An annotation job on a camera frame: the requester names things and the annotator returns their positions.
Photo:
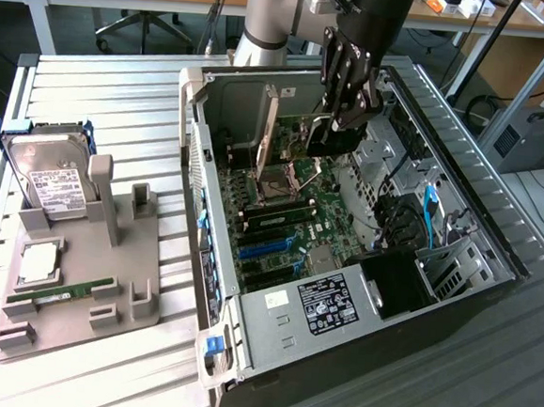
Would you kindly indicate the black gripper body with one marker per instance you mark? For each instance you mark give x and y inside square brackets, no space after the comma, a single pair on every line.
[381,19]

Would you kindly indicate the graphics card with metal bracket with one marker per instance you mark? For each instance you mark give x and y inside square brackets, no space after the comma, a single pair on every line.
[289,132]

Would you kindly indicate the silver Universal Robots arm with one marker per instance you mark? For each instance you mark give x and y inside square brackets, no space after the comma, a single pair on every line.
[267,24]

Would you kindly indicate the orange small item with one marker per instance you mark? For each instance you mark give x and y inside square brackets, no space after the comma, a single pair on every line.
[436,5]

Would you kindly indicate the silver drive cage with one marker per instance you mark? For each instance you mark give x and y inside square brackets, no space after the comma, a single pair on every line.
[382,153]

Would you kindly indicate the metal socket cover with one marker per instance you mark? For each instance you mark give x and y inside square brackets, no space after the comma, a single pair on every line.
[308,171]

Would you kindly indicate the white small box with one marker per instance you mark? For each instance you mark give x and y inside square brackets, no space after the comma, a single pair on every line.
[475,9]

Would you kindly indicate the black slanted pole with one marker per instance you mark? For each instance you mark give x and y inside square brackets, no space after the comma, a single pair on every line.
[488,43]

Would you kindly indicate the green motherboard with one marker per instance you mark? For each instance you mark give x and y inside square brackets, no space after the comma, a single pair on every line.
[332,213]

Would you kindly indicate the CPU socket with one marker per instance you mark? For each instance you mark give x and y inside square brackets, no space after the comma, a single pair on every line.
[273,189]

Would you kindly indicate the wooden desk with small items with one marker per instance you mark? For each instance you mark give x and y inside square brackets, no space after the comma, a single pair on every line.
[540,29]

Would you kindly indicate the grey chipset heatsink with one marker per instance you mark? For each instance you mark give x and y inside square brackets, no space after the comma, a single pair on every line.
[325,257]

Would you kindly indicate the grey equipment box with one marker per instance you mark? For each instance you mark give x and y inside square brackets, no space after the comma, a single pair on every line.
[531,144]

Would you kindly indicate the office chair base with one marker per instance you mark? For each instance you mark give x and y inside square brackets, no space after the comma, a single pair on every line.
[145,28]

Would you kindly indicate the black expansion slot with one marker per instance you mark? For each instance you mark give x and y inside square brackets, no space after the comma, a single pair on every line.
[266,271]

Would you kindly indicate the silver disk bay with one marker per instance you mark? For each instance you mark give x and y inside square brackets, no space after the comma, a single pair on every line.
[455,274]

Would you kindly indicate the grey power supply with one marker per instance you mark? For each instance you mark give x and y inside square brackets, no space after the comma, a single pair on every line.
[267,325]

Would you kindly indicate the open black PC case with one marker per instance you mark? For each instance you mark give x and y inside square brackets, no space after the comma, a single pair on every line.
[382,363]

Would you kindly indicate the blue case latch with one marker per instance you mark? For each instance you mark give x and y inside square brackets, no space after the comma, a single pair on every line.
[213,347]

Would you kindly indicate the silver hard disk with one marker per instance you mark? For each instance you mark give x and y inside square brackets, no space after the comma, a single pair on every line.
[48,172]

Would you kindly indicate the grey parts rack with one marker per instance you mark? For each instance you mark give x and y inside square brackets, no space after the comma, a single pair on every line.
[79,264]

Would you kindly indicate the blue disk caddy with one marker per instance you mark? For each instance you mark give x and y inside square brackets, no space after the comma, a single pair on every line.
[11,128]

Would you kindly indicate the silver CPU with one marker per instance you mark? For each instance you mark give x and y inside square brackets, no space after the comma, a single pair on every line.
[37,264]

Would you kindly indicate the green RAM stick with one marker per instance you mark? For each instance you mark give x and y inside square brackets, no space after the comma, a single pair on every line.
[57,292]

